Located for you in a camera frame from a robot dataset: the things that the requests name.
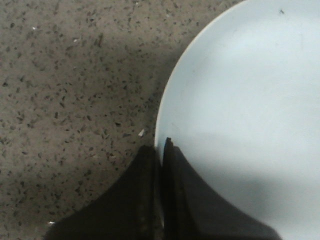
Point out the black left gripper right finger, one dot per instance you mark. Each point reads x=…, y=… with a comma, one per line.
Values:
x=192, y=210

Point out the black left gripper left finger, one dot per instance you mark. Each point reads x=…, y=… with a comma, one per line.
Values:
x=124, y=212

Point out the white round plate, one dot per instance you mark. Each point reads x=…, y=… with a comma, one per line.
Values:
x=243, y=106

